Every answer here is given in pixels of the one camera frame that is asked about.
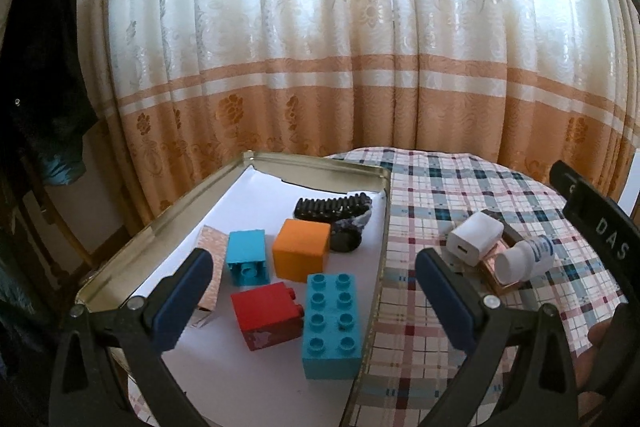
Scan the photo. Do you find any white pill bottle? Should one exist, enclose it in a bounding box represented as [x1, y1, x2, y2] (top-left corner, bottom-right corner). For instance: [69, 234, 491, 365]
[495, 236, 554, 285]

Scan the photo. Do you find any white usb charger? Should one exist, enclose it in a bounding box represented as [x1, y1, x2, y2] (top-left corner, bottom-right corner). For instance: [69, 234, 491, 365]
[446, 211, 504, 267]

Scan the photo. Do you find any pink patterned long box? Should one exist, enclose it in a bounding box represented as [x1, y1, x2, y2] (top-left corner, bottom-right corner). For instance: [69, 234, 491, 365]
[190, 225, 229, 327]

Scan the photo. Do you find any red toy block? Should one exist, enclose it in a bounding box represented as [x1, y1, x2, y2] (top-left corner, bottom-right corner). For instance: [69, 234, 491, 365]
[231, 282, 305, 351]

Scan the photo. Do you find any teal bear toy block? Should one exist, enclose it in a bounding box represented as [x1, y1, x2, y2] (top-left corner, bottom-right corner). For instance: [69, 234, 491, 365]
[226, 230, 270, 287]

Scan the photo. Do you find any teal studded building brick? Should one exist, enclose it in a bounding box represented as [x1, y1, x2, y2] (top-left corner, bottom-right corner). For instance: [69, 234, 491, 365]
[302, 273, 362, 381]

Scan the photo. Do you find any orange toy block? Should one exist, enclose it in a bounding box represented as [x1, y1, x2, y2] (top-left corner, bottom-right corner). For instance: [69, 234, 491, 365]
[272, 219, 331, 283]

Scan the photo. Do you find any black grey hair claw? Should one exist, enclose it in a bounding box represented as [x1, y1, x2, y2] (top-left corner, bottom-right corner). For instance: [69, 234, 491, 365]
[293, 192, 373, 254]

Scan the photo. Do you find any person's hand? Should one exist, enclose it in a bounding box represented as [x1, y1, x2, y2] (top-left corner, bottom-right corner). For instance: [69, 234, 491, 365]
[574, 319, 612, 410]

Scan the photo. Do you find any gold metal tin tray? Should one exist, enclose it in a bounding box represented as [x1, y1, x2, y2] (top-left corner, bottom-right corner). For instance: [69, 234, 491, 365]
[77, 152, 390, 426]

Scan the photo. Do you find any plaid tablecloth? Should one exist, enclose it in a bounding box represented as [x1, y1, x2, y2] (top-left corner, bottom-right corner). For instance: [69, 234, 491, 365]
[127, 146, 632, 427]

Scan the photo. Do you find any white paper liner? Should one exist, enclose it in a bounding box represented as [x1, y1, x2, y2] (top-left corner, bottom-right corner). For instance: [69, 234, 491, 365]
[138, 157, 390, 426]

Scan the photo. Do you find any teal cloth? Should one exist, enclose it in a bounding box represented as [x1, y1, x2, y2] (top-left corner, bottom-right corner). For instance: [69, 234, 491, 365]
[41, 145, 86, 186]

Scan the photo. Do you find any dark hanging coat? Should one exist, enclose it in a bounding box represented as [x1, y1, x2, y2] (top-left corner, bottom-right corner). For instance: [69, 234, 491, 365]
[1, 0, 98, 204]

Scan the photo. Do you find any cream and orange curtain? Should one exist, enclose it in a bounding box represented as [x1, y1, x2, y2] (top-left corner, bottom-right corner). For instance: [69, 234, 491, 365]
[79, 0, 639, 221]

